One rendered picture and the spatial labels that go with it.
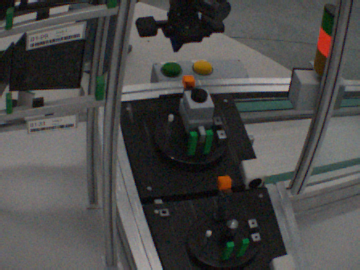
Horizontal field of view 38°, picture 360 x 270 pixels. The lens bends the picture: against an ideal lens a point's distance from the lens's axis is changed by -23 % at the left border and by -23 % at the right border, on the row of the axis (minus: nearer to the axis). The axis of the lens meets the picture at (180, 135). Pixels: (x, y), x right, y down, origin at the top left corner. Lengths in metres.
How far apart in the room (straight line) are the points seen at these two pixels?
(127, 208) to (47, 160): 0.28
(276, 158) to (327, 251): 0.29
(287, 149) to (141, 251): 0.45
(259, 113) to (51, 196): 0.50
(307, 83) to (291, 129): 0.39
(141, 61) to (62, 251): 0.62
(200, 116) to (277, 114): 0.29
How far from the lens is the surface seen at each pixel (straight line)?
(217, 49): 1.66
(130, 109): 1.29
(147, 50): 1.62
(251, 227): 1.09
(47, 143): 1.37
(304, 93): 1.04
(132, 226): 1.11
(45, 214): 1.24
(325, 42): 0.98
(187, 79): 1.21
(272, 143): 1.36
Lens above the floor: 1.87
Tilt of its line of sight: 46 degrees down
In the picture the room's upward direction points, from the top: 10 degrees clockwise
